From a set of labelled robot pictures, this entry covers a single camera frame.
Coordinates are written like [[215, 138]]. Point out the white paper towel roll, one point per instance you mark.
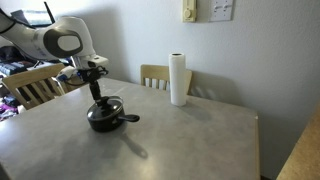
[[177, 80]]

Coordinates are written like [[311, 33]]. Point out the small wooden side table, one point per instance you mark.
[[75, 88]]

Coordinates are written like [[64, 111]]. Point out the pile of colourful clothes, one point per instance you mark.
[[6, 110]]

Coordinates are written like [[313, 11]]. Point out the beige wall thermostat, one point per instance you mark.
[[189, 11]]

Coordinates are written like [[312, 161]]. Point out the black tripod pole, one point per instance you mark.
[[49, 11]]

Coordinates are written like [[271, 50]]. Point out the glass lid with black knob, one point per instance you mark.
[[115, 109]]

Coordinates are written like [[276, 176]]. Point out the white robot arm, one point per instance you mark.
[[63, 41]]

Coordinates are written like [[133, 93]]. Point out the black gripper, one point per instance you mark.
[[91, 75]]

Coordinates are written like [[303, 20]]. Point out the white light switch plate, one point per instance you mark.
[[221, 10]]

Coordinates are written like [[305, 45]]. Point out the wooden countertop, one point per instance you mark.
[[305, 156]]

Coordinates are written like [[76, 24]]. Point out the wooden chair with slat back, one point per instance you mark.
[[33, 75], [151, 71]]

